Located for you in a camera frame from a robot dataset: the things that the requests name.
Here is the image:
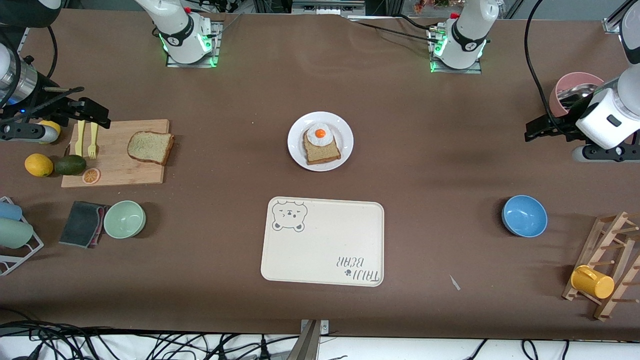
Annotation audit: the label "yellow mug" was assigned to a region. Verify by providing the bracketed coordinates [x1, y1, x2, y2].
[570, 265, 615, 300]

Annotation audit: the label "white round plate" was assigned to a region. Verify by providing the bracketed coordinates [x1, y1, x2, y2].
[287, 111, 354, 172]

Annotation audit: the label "wooden drying rack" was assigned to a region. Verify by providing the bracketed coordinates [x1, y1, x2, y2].
[561, 211, 640, 322]

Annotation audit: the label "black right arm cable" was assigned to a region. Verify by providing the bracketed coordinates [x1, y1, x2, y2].
[0, 25, 58, 108]

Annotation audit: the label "wooden cutting board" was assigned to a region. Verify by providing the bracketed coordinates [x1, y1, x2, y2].
[61, 119, 170, 189]

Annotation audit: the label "mint green bowl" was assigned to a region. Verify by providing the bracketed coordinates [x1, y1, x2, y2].
[103, 200, 147, 239]

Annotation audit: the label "fried egg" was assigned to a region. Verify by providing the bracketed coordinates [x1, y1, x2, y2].
[306, 123, 335, 147]

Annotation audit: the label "grey metal frame box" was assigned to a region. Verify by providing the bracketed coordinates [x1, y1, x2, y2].
[291, 0, 367, 16]

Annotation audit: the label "blue bowl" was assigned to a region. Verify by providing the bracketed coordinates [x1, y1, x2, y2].
[501, 195, 548, 238]

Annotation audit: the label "white wire rack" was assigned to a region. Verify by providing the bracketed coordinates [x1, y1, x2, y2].
[0, 196, 45, 276]

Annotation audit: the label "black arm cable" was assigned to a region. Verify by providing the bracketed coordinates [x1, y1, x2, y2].
[524, 0, 568, 132]
[0, 25, 58, 108]

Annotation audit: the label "metal spoon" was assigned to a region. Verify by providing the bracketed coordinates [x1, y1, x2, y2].
[557, 83, 598, 101]

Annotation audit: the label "black cable on table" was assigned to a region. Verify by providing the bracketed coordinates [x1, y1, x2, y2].
[345, 14, 443, 45]

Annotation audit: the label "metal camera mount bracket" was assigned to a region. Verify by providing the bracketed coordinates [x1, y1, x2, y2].
[300, 319, 330, 360]

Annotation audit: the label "light blue cup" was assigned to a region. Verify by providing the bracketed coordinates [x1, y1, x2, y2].
[0, 201, 23, 222]

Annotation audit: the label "green avocado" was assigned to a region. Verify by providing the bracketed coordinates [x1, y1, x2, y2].
[54, 154, 87, 176]

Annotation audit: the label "cream bear print tray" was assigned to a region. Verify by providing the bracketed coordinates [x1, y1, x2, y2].
[260, 196, 385, 288]

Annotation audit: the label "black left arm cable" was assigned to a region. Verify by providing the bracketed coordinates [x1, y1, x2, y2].
[524, 0, 568, 132]

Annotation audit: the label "artificial flowers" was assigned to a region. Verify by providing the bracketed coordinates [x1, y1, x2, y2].
[412, 0, 451, 13]

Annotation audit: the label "brown bread slice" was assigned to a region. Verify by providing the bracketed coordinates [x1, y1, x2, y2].
[303, 127, 342, 166]
[127, 131, 175, 166]

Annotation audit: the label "black floor cable tangle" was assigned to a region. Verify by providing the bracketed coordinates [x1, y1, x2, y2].
[0, 307, 301, 360]

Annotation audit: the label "pink bowl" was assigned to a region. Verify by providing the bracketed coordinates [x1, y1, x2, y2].
[549, 72, 606, 118]

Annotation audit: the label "grey folded cloth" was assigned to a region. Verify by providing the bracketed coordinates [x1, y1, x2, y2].
[58, 201, 108, 249]

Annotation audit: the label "pale green cup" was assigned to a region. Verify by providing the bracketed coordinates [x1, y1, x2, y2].
[0, 218, 34, 249]

